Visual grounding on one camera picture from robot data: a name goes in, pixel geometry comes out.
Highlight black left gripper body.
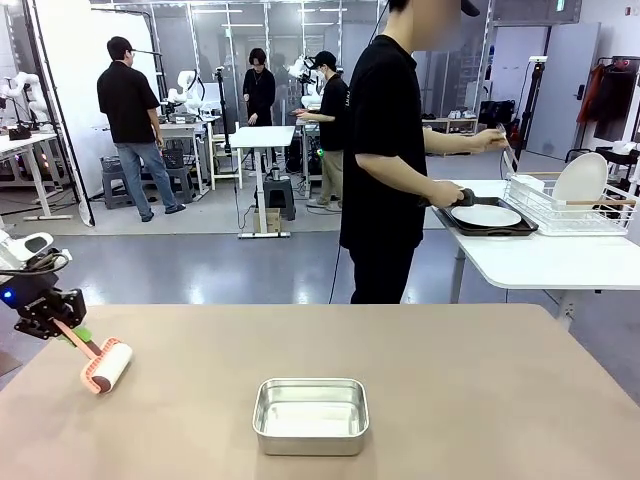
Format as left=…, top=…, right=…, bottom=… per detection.
left=0, top=270, right=57, bottom=324

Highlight pink handled lint roller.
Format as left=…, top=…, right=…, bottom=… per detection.
left=53, top=319, right=134, bottom=396

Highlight person's right forearm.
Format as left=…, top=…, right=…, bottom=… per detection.
left=355, top=152, right=441, bottom=201

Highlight person's left forearm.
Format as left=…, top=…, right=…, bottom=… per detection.
left=423, top=128, right=476, bottom=156

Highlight person's right hand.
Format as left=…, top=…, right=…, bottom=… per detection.
left=430, top=180, right=466, bottom=207

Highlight person's left hand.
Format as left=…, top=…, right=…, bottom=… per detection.
left=469, top=128, right=506, bottom=154

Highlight grey plastic stool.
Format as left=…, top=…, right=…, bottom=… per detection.
left=164, top=167, right=196, bottom=205
left=101, top=169, right=137, bottom=210
left=262, top=177, right=297, bottom=221

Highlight white lab table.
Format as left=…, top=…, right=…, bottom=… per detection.
left=154, top=117, right=221, bottom=194
left=0, top=132, right=74, bottom=221

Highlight black backdrop stand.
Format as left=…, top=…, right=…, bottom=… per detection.
left=22, top=0, right=96, bottom=229

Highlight bystander in blue jeans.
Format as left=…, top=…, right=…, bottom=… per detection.
left=96, top=35, right=187, bottom=224

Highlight cardboard box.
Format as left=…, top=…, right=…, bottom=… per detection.
left=252, top=207, right=282, bottom=235

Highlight white backdrop panel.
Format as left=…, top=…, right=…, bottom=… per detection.
left=34, top=0, right=161, bottom=199

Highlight white standing desk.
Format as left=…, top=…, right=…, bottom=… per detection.
left=227, top=124, right=297, bottom=240

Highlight rectangular steel tin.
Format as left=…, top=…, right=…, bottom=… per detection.
left=251, top=377, right=372, bottom=457

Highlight bystander in black clothes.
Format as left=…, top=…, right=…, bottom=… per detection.
left=242, top=47, right=278, bottom=174

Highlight bystander with cap and mask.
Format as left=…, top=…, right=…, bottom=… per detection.
left=294, top=49, right=351, bottom=211

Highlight person in black t-shirt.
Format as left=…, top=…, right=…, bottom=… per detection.
left=338, top=0, right=481, bottom=306

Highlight low shoe bench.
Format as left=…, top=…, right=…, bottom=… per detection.
left=421, top=109, right=479, bottom=136

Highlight black bag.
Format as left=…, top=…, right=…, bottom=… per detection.
left=478, top=98, right=517, bottom=139

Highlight white cutlery holder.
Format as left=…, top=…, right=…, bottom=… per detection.
left=505, top=172, right=546, bottom=201

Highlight white side table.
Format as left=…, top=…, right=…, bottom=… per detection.
left=432, top=227, right=640, bottom=332

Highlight tripod with white device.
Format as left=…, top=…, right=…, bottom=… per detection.
left=499, top=55, right=549, bottom=166

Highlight orange hanging garment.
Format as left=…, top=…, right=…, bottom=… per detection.
left=575, top=64, right=606, bottom=126

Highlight black utility cart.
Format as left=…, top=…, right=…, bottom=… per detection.
left=564, top=142, right=640, bottom=182

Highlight black hanging garment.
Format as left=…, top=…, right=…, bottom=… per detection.
left=594, top=69, right=639, bottom=142

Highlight black clothes rack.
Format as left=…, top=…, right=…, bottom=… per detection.
left=574, top=55, right=640, bottom=144

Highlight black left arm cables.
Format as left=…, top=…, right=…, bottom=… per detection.
left=0, top=251, right=72, bottom=277

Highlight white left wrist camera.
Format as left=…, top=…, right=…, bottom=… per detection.
left=10, top=231, right=55, bottom=262

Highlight black camera tripod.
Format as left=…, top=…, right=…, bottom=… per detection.
left=214, top=64, right=236, bottom=191

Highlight white wire dish rack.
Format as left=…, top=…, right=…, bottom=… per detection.
left=504, top=170, right=639, bottom=237

